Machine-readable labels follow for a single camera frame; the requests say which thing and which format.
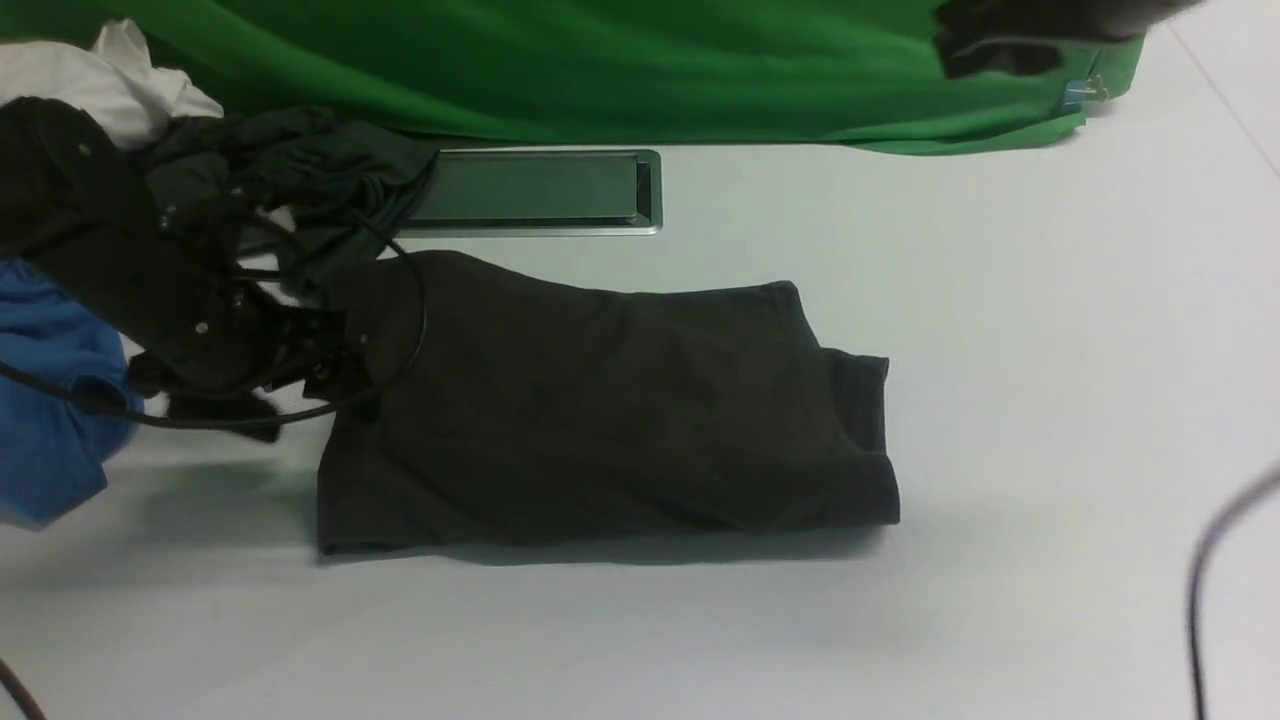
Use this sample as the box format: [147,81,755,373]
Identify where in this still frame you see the dark gray long-sleeved shirt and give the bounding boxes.
[316,251,901,555]

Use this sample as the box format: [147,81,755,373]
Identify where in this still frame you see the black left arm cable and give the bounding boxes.
[0,205,429,430]

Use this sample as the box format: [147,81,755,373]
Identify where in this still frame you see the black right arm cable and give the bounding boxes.
[1187,465,1280,720]

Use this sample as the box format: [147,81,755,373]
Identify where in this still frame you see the metal table cable hatch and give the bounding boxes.
[401,149,663,240]

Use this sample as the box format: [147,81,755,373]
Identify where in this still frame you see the dark teal crumpled garment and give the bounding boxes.
[131,106,440,305]

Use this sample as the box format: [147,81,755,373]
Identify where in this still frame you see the white crumpled garment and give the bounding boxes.
[1,19,224,151]

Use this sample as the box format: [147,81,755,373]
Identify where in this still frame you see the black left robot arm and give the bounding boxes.
[1,97,369,442]

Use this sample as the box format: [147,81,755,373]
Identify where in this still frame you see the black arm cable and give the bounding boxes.
[1187,465,1280,720]
[0,205,429,430]

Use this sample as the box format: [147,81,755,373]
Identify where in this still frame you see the green backdrop cloth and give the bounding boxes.
[3,1,1143,156]

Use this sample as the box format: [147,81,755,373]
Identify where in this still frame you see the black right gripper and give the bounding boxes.
[934,1,1202,79]

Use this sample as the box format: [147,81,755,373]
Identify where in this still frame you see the blue binder clip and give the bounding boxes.
[1060,76,1110,114]

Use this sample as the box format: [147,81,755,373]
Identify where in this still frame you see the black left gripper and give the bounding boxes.
[128,300,349,443]

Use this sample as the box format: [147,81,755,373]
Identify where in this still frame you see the blue crumpled garment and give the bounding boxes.
[1,260,145,528]

